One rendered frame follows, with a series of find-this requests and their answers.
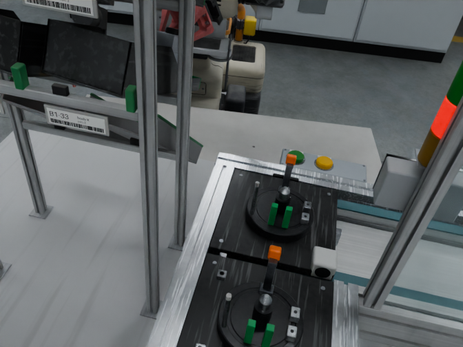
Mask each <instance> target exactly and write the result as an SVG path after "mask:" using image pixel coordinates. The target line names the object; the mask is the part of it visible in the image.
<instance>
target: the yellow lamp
mask: <svg viewBox="0 0 463 347"><path fill-rule="evenodd" d="M439 141H440V138H438V137H437V136H436V135H435V134H434V133H433V132H432V130H431V128H430V130H429V132H428V134H427V136H426V138H425V140H424V142H423V145H422V147H421V149H420V151H419V153H418V160H419V162H420V163H421V164H422V165H423V166H424V167H427V165H428V163H429V161H430V159H431V157H432V155H433V153H434V151H435V149H436V147H437V145H438V143H439Z"/></svg>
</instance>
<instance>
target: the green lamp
mask: <svg viewBox="0 0 463 347"><path fill-rule="evenodd" d="M462 96H463V60H462V63H461V65H460V67H459V69H458V71H457V73H456V75H455V78H454V79H453V82H452V83H451V86H450V88H449V90H448V92H447V94H446V97H447V98H448V100H449V101H450V102H451V103H452V104H454V105H455V106H458V104H459V102H460V100H461V98H462Z"/></svg>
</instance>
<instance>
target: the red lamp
mask: <svg viewBox="0 0 463 347"><path fill-rule="evenodd" d="M456 107H457V106H455V105H454V104H452V103H451V102H450V101H449V100H448V98H447V97H446V96H445V98H444V100H443V102H442V105H441V107H440V109H439V111H438V113H437V115H436V117H435V120H434V121H433V124H432V126H431V130H432V132H433V133H434V134H435V135H436V136H437V137H438V138H440V139H441V138H442V136H443V134H444V132H445V130H446V128H447V126H448V124H449V122H450V120H451V118H452V116H453V114H454V112H455V110H456Z"/></svg>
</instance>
